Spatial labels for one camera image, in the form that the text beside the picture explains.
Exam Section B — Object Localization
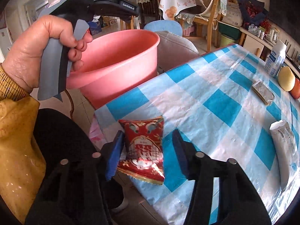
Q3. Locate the pink plastic basin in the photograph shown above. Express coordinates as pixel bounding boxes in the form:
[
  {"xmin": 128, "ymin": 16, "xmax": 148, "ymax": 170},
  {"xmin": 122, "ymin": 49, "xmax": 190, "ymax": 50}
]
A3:
[{"xmin": 67, "ymin": 29, "xmax": 160, "ymax": 109}]

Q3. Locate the small red snack packet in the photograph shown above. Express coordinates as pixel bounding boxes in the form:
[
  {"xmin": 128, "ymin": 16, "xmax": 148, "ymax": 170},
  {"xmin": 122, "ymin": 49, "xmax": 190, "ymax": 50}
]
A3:
[{"xmin": 117, "ymin": 116, "xmax": 165, "ymax": 185}]

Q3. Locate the white wet wipes pack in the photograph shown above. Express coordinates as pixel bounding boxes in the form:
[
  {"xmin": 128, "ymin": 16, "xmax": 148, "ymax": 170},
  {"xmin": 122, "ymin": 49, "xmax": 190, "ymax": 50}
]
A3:
[{"xmin": 269, "ymin": 120, "xmax": 299, "ymax": 191}]

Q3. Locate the silver carton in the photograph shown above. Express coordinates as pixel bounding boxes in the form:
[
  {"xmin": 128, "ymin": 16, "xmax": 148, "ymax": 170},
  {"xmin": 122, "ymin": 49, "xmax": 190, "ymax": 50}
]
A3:
[{"xmin": 252, "ymin": 80, "xmax": 275, "ymax": 106}]

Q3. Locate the yellow sleeve forearm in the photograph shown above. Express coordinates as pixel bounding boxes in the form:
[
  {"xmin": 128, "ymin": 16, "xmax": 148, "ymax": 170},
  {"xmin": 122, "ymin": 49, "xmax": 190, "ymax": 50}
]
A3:
[{"xmin": 0, "ymin": 70, "xmax": 46, "ymax": 224}]

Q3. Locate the person left hand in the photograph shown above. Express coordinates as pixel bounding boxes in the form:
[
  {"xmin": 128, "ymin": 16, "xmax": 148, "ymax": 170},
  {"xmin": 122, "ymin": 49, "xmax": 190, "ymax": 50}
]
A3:
[{"xmin": 1, "ymin": 15, "xmax": 93, "ymax": 99}]

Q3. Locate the dark wooden chair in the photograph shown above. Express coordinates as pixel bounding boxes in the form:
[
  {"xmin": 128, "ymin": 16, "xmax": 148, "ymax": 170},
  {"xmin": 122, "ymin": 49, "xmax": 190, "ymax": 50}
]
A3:
[{"xmin": 136, "ymin": 0, "xmax": 160, "ymax": 27}]

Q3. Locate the blue round stool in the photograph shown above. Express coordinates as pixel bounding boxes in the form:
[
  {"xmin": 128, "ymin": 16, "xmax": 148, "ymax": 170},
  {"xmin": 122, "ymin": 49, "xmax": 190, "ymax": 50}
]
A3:
[{"xmin": 143, "ymin": 20, "xmax": 183, "ymax": 36}]

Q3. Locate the grey cushion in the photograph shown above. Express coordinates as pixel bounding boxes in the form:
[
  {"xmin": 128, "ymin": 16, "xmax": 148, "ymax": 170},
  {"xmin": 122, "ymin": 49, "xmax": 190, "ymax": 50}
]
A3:
[{"xmin": 156, "ymin": 31, "xmax": 199, "ymax": 74}]

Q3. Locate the red apple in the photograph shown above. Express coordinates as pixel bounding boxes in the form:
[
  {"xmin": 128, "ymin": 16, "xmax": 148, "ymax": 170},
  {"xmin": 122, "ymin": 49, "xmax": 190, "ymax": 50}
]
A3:
[{"xmin": 289, "ymin": 78, "xmax": 300, "ymax": 100}]

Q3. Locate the left yellow pear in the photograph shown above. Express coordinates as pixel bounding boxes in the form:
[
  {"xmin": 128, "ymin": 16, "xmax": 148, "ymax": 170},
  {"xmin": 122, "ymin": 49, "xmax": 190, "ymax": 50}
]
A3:
[{"xmin": 278, "ymin": 66, "xmax": 296, "ymax": 92}]

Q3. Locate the wooden dining chair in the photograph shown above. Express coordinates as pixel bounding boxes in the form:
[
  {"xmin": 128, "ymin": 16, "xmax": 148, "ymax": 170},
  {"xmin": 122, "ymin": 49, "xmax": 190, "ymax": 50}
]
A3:
[{"xmin": 180, "ymin": 0, "xmax": 227, "ymax": 52}]

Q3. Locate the white milk bottle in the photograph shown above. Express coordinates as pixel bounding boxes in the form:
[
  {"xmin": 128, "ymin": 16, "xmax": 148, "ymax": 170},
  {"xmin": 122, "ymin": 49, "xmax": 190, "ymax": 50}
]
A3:
[{"xmin": 264, "ymin": 40, "xmax": 287, "ymax": 78}]

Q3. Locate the green waste bin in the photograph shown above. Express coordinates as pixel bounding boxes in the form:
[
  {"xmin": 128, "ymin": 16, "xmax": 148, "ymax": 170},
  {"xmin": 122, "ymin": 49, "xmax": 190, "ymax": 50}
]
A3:
[{"xmin": 220, "ymin": 34, "xmax": 236, "ymax": 47}]

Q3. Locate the white tv cabinet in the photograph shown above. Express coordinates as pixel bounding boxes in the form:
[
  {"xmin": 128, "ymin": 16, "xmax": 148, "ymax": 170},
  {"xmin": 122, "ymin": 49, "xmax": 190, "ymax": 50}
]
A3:
[{"xmin": 239, "ymin": 27, "xmax": 300, "ymax": 79}]

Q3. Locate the white electric kettle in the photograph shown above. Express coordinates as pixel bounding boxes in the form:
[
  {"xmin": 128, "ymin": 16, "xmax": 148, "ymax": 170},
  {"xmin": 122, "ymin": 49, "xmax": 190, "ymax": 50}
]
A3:
[{"xmin": 265, "ymin": 27, "xmax": 280, "ymax": 44}]

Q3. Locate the dark blue flower bouquet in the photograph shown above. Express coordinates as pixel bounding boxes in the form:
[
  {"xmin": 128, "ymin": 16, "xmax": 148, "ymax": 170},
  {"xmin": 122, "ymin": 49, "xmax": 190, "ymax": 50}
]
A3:
[{"xmin": 237, "ymin": 0, "xmax": 269, "ymax": 29}]

